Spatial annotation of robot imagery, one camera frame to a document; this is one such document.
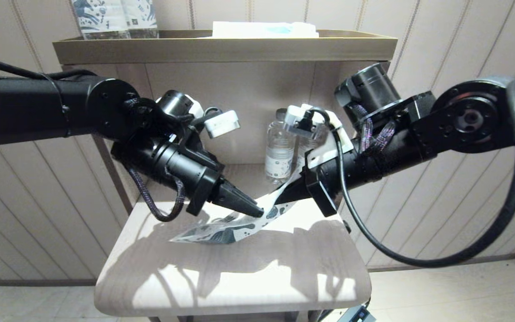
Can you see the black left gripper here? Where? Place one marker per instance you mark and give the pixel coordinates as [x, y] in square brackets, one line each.
[210, 183]

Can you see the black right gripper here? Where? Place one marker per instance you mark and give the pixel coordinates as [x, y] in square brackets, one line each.
[322, 192]

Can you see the white zip pouch blue horse print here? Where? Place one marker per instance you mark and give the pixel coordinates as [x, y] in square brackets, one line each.
[226, 232]

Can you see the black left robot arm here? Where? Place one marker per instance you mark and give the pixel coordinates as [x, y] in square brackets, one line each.
[38, 109]

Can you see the grey robot base chassis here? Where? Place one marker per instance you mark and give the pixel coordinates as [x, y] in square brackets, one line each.
[358, 314]

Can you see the clear water bottle dotted label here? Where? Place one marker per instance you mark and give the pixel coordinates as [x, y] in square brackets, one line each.
[279, 152]

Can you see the clear water bottle plain label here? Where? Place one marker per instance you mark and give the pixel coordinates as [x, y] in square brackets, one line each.
[309, 144]

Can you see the beige wooden shelf unit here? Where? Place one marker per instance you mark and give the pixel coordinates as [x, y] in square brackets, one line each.
[221, 277]

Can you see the brown shelf tray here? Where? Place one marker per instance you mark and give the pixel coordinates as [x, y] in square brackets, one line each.
[221, 51]

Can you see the flat white blue packet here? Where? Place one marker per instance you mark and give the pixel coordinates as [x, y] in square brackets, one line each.
[257, 31]

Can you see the small blue printed white pouch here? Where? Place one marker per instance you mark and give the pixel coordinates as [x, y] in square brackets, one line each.
[143, 18]

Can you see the large blue printed white pouch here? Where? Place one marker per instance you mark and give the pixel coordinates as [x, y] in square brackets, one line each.
[101, 18]

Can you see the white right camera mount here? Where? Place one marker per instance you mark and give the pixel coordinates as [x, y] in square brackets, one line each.
[333, 152]

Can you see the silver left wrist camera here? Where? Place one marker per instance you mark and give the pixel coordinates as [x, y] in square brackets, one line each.
[221, 125]

